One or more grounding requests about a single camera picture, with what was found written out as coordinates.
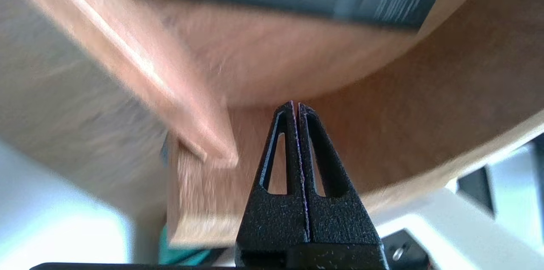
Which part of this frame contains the round wooden side table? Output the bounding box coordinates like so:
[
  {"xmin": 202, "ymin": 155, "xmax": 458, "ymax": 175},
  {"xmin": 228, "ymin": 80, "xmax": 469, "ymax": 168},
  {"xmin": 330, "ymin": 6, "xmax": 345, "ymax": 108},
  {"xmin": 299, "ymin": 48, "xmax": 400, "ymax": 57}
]
[{"xmin": 0, "ymin": 0, "xmax": 544, "ymax": 247}]

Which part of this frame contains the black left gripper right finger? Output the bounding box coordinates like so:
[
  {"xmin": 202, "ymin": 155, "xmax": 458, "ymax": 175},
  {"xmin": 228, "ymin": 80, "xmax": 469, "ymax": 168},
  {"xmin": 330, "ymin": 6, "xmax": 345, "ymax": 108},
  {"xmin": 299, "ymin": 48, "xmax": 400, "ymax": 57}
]
[{"xmin": 297, "ymin": 102, "xmax": 389, "ymax": 270}]

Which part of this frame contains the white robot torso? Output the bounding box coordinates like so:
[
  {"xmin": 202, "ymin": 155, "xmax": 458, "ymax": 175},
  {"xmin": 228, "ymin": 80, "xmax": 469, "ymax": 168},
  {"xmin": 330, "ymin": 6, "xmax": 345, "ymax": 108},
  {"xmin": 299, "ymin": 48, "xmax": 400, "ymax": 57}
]
[{"xmin": 374, "ymin": 134, "xmax": 544, "ymax": 270}]

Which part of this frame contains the teal green object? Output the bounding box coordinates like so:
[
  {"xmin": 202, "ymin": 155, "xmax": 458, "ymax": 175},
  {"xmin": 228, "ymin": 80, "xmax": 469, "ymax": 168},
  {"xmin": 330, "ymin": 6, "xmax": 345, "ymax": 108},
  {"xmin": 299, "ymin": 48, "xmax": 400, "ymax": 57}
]
[{"xmin": 158, "ymin": 225, "xmax": 213, "ymax": 266}]

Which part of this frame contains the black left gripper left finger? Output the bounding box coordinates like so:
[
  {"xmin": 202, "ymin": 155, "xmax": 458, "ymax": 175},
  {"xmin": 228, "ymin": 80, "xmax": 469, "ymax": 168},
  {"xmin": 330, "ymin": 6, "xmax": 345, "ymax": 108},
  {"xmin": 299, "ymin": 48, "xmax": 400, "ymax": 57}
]
[{"xmin": 235, "ymin": 101, "xmax": 309, "ymax": 270}]

